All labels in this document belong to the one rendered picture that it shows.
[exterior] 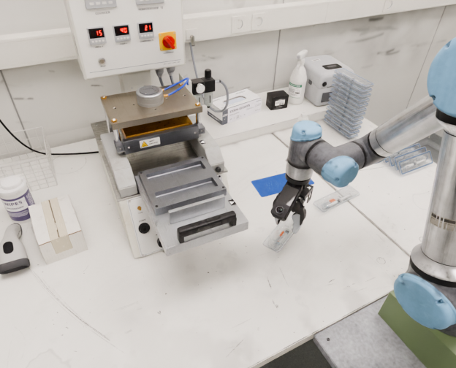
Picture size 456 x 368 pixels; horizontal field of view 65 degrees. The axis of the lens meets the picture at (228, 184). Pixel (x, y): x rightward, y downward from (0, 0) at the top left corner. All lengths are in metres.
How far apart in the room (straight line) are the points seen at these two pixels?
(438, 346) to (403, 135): 0.48
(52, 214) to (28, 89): 0.57
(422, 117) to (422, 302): 0.36
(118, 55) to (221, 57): 0.67
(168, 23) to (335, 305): 0.96
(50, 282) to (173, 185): 0.45
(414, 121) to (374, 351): 0.56
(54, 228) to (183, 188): 0.41
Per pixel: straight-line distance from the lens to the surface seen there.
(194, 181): 0.99
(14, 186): 1.28
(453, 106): 0.61
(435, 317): 0.79
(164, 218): 0.93
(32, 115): 1.64
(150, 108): 1.11
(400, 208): 1.43
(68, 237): 1.15
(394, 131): 0.88
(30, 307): 1.14
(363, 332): 1.06
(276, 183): 1.39
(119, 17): 1.18
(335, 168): 0.86
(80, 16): 1.17
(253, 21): 1.73
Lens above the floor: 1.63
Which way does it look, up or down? 40 degrees down
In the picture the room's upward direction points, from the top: 2 degrees clockwise
